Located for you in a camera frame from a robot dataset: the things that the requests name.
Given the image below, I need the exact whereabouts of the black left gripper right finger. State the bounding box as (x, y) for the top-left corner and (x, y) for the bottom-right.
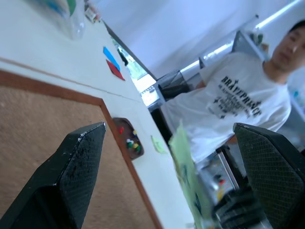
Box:
(233, 123), (305, 229)

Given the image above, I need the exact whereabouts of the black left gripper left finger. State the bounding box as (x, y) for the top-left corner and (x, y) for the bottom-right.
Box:
(0, 121), (107, 229)

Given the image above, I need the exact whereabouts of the brown pushpin tray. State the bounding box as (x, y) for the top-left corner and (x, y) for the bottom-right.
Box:
(112, 117), (145, 161)

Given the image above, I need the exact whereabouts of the small green sticky note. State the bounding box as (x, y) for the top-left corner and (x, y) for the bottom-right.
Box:
(150, 135), (168, 154)

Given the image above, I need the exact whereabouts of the red sticky note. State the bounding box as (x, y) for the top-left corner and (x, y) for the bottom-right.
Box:
(105, 59), (126, 82)

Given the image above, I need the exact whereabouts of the blue sticky note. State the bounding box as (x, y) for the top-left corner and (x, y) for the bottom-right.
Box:
(102, 46), (121, 72)

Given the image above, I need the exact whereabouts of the clear plastic box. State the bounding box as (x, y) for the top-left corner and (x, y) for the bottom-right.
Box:
(22, 0), (87, 41)

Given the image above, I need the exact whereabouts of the small printed box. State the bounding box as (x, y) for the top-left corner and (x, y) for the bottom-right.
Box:
(84, 0), (103, 24)

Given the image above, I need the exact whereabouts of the clear bin with coloured items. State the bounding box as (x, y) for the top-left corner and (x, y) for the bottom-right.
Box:
(206, 167), (239, 206)

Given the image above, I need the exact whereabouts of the man in white T-shirt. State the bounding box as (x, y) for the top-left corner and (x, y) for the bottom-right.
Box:
(163, 20), (305, 163)

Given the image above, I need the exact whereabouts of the pale green printed sheet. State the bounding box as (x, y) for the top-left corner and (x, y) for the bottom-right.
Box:
(168, 120), (216, 229)

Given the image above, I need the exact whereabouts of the black mesh desk organizer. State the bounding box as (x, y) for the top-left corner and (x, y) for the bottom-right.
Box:
(157, 69), (192, 102)

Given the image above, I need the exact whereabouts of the cork board with wooden frame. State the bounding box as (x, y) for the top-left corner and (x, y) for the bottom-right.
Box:
(0, 70), (163, 229)

